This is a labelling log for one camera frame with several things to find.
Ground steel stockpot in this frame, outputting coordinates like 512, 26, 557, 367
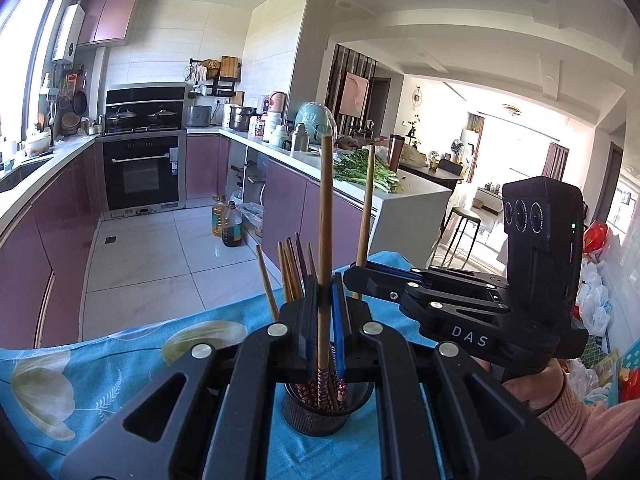
228, 105, 256, 132

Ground black mesh cup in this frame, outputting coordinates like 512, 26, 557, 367
281, 342, 375, 437

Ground white water heater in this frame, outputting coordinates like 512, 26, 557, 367
52, 4, 85, 63

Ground bunch of wooden chopsticks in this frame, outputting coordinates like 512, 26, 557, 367
255, 232, 351, 413

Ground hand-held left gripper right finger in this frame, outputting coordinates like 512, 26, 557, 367
331, 277, 587, 480

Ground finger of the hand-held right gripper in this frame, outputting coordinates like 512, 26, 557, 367
342, 264, 507, 319
366, 258, 509, 289

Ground white plastic bags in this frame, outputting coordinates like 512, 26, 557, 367
575, 260, 613, 336

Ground black lidded pan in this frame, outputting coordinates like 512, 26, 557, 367
105, 106, 138, 128
147, 105, 181, 127

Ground pink wall painting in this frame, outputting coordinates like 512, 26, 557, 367
339, 72, 370, 117

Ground black wall rack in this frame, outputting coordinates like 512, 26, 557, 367
189, 56, 241, 98

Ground wooden chopstick patterned end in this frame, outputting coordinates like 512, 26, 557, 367
354, 144, 377, 301
315, 134, 335, 413

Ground brown tumbler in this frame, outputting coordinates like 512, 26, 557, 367
387, 134, 405, 173

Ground white casserole pot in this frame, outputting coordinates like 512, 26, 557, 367
22, 132, 53, 157

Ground pink wall cabinet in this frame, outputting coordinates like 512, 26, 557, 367
77, 0, 141, 48

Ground kitchen window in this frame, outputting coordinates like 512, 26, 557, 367
0, 0, 68, 148

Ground person's right hand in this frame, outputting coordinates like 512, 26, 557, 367
471, 356, 569, 414

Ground round stool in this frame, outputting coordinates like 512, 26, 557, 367
440, 207, 481, 266

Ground red plastic bag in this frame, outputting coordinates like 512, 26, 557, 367
582, 221, 608, 253

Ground dark cooking oil bottle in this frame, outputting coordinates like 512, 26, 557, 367
221, 201, 243, 247

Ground person's right forearm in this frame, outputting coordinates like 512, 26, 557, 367
537, 385, 640, 480

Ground pink base cabinet white counter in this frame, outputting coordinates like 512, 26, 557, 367
186, 127, 453, 273

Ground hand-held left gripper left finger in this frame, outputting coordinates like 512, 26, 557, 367
60, 280, 321, 480

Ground blue floral tablecloth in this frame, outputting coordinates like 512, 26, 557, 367
0, 251, 501, 480

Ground black built-in stove oven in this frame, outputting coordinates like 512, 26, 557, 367
102, 82, 188, 218

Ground dark slatted partition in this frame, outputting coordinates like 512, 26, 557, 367
325, 44, 378, 133

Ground mint green appliance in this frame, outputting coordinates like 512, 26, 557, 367
294, 101, 336, 143

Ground clear plastic bag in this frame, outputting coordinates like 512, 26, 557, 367
242, 202, 263, 236

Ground pink base cabinet with sink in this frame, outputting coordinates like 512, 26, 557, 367
0, 135, 103, 351

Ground dark wooden door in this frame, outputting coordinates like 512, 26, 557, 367
370, 77, 391, 138

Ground green leafy vegetables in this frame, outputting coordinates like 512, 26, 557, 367
332, 147, 403, 195

